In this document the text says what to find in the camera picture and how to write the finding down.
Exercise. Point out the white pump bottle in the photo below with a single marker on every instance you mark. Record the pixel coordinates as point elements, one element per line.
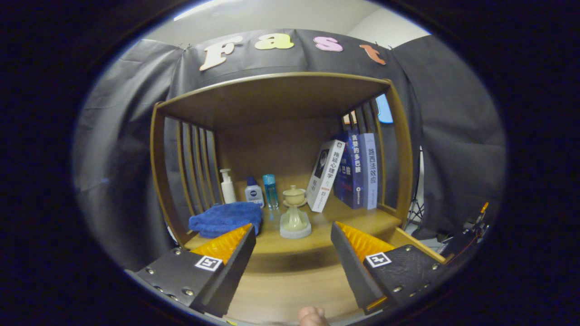
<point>228,190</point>

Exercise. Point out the pale green ceramic ornament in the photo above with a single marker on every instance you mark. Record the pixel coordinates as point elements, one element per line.
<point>295,224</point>

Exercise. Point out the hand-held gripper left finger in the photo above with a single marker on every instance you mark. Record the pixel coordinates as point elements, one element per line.
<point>235,267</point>

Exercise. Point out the wooden cabinet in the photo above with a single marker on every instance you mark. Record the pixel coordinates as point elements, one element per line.
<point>272,149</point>

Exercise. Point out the folded blue towel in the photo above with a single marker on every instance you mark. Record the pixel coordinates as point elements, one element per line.
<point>222,217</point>

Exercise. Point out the black backdrop cloth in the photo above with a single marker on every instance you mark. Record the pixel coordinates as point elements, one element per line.
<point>127,136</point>

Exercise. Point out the white bottle with blue cap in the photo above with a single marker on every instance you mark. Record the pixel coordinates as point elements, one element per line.
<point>253,194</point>

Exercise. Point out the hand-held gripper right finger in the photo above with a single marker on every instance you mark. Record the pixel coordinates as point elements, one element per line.
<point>351,267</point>

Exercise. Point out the clear blue bottle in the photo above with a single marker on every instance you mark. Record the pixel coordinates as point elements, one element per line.
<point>270,192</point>

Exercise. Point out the white book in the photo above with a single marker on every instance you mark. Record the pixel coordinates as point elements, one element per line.
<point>324,181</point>

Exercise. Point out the light blue book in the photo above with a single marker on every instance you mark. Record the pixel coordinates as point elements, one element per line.
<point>369,181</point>

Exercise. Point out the beige lidded teacup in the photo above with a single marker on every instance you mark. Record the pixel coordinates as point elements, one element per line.
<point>294,197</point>

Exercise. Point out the black device with orange tip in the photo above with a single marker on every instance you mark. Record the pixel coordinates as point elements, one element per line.
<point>476,222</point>

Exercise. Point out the wooden countertop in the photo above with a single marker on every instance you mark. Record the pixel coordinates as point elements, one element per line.
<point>326,231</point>

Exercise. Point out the dark blue book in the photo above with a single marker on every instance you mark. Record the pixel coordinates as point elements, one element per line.
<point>353,181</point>

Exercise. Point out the black light stand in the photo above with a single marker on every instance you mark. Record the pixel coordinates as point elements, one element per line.
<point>414,210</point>

